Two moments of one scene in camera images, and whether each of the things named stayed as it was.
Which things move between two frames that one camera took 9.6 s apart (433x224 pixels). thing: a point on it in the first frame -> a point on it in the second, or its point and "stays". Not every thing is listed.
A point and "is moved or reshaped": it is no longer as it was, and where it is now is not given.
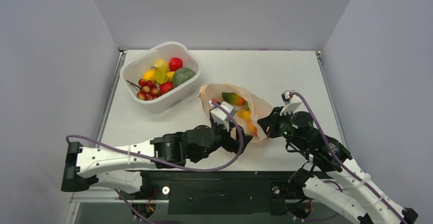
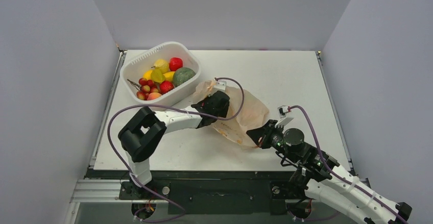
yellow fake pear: x=161 y=65 stays
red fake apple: x=175 y=63 stays
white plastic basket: x=135 y=67 stays
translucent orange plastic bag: x=259 y=107 is moved or reshaped
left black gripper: x=231 y=145 -> x=204 y=100
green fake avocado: x=182 y=74 stays
